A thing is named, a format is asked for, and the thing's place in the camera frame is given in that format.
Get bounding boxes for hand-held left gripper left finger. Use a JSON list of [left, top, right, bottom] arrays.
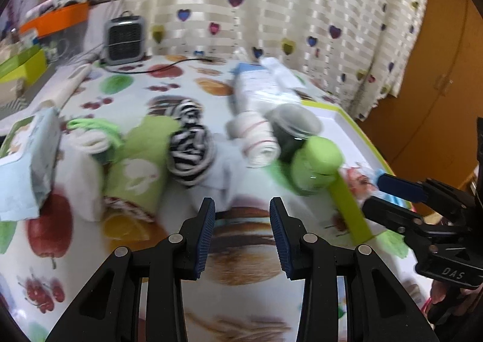
[[45, 197, 217, 342]]

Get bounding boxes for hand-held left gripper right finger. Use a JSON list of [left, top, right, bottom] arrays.
[[269, 197, 440, 342]]

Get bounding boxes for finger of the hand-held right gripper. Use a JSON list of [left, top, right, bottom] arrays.
[[376, 172, 469, 214], [362, 197, 427, 241]]

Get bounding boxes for light grey sock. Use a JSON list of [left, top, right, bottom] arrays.
[[196, 138, 250, 214]]

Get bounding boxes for white box with lime edges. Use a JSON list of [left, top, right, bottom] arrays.
[[272, 98, 412, 260]]

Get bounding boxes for black white striped sock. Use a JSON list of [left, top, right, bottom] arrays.
[[168, 125, 216, 188], [166, 98, 204, 129]]

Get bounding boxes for green towel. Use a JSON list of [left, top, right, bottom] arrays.
[[100, 116, 182, 222]]

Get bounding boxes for white red-striped sock roll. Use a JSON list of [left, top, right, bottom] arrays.
[[226, 109, 282, 168]]

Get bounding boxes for green and white socks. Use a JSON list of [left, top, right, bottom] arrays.
[[66, 117, 127, 156]]

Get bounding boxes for green plastic container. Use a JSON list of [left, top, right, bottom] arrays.
[[289, 136, 344, 195]]

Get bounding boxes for clear plastic round container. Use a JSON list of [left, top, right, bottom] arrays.
[[266, 104, 323, 161]]

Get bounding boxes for brown wooden wardrobe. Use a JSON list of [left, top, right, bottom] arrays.
[[355, 0, 483, 184]]

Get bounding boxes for fruit printed tablecloth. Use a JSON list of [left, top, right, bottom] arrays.
[[0, 53, 427, 342]]

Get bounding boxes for white blue tissue pack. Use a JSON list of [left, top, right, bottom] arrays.
[[226, 57, 306, 116]]

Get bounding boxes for light blue tissue packet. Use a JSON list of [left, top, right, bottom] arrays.
[[0, 108, 63, 220]]

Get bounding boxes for striped curtain with hearts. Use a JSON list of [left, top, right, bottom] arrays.
[[121, 0, 434, 122]]

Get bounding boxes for grey desktop heater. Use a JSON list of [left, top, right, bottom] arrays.
[[104, 14, 148, 65]]

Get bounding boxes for green cardboard box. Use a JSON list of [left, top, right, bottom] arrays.
[[0, 44, 48, 86]]

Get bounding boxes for clear storage box orange lid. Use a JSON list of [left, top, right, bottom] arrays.
[[19, 0, 91, 63]]

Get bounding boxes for black power cable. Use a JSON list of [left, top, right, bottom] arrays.
[[99, 57, 214, 75]]

